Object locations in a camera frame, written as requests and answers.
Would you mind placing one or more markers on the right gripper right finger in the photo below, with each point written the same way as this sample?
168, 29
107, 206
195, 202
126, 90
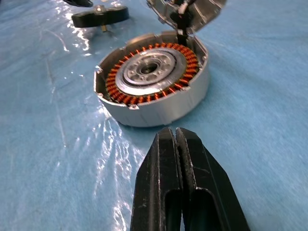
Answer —
204, 173

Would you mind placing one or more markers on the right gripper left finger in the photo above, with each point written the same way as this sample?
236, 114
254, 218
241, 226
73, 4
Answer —
154, 180

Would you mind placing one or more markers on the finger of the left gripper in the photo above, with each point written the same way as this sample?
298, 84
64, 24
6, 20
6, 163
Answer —
80, 2

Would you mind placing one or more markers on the black round disc part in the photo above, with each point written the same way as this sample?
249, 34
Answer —
115, 15

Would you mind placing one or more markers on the grey round metal part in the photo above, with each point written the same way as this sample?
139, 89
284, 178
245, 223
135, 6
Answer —
168, 113

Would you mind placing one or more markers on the grey round motor cover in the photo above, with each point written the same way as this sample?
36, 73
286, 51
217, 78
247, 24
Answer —
204, 16

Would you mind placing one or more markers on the blue plastic table cover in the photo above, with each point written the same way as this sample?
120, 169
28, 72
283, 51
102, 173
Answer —
48, 144

